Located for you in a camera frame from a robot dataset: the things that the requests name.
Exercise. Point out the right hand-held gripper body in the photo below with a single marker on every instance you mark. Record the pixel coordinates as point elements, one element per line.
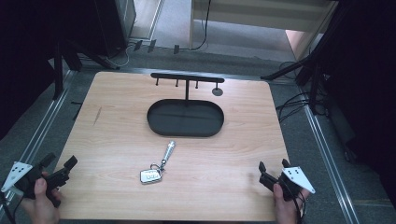
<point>292,182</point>

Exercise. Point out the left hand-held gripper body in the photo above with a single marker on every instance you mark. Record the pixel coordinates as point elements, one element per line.
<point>29,182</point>

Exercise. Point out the person's left hand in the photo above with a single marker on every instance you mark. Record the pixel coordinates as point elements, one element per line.
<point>42,203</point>

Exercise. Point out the person's right hand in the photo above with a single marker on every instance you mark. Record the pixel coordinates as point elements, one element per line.
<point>285,207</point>

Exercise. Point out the black metal stand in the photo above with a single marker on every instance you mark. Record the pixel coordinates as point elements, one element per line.
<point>58,68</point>

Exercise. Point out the black key rack with tray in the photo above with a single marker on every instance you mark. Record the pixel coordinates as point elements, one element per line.
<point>186,113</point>

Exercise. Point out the black tripod stand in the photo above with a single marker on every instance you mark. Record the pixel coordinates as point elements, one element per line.
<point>313,71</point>

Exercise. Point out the dark computer case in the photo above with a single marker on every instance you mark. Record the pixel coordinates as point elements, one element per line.
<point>116,21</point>

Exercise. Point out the aluminium floor rail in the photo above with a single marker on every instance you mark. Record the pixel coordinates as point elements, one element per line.
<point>327,161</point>
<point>46,118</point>

